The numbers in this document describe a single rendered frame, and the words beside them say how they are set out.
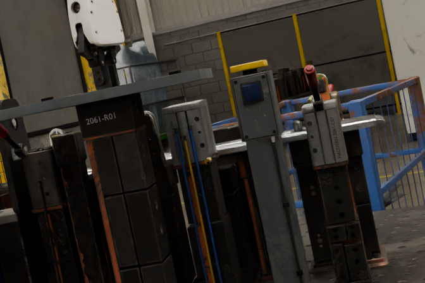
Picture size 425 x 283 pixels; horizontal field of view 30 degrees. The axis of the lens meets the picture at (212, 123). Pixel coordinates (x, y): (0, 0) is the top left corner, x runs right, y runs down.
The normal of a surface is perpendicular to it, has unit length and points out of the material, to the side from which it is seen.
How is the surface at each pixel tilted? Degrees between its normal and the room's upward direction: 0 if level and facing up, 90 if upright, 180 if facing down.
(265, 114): 90
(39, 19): 89
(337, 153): 90
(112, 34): 89
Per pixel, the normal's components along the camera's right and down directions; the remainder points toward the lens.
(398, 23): -0.47, 0.14
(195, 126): -0.16, 0.08
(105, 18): 0.89, -0.16
